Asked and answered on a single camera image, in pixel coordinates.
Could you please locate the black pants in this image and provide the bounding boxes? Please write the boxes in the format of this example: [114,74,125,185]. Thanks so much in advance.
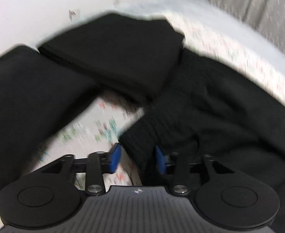
[0,46,285,232]

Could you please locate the floral white bed sheet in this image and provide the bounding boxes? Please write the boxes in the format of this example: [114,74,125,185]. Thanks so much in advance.
[0,14,285,233]

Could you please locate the folded black garment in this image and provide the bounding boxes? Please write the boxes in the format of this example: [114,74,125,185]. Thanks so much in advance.
[37,13,184,105]

